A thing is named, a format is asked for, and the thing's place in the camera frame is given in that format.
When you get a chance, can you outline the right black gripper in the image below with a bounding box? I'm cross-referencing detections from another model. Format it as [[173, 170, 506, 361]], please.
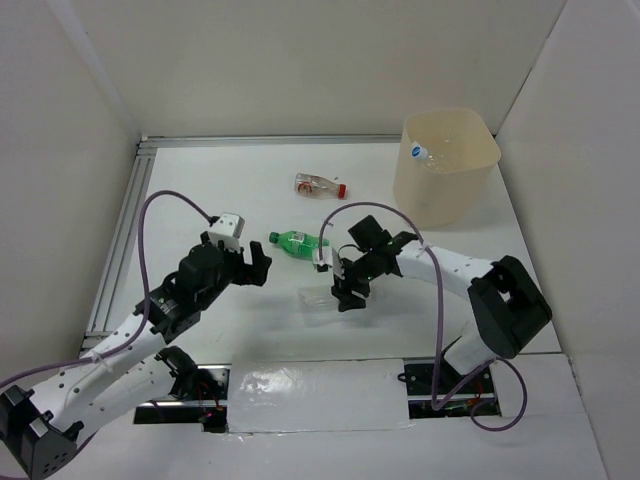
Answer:
[[332, 250, 381, 312]]

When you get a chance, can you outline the green plastic bottle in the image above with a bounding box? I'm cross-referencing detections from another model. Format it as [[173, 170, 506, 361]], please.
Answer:
[[268, 231, 330, 260]]

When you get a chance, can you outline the small red-capped clear bottle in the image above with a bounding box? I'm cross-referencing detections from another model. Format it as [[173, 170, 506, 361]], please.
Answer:
[[294, 173, 347, 200]]

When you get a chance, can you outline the beige plastic bin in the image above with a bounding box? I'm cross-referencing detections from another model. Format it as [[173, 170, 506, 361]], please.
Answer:
[[393, 108, 501, 230]]

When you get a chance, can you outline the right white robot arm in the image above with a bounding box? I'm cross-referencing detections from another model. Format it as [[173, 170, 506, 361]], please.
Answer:
[[322, 215, 552, 392]]

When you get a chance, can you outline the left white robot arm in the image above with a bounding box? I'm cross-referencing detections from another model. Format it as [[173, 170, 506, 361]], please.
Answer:
[[1, 238, 272, 479]]

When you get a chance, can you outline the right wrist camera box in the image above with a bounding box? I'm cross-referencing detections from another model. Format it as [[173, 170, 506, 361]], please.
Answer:
[[312, 246, 344, 284]]

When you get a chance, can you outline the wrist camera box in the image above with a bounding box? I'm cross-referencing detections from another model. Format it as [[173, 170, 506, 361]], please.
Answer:
[[207, 212, 245, 253], [312, 246, 344, 284]]

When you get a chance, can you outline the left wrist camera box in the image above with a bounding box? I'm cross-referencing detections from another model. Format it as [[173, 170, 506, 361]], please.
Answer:
[[207, 212, 245, 253]]

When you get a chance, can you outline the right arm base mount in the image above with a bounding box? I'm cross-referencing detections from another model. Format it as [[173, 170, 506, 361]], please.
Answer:
[[394, 357, 501, 419]]

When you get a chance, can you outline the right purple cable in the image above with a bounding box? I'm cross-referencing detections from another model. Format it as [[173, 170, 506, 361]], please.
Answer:
[[318, 201, 529, 432]]

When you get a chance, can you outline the purple cable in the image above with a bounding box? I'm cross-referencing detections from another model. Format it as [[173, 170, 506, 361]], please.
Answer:
[[318, 201, 529, 432], [0, 190, 216, 451]]

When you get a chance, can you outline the aluminium frame rail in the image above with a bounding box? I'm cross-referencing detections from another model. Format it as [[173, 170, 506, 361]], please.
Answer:
[[87, 135, 410, 364]]

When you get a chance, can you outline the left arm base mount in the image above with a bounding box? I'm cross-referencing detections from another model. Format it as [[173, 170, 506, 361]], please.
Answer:
[[133, 364, 230, 434]]

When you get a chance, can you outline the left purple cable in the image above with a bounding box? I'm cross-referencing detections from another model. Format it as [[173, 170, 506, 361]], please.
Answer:
[[0, 190, 216, 451]]

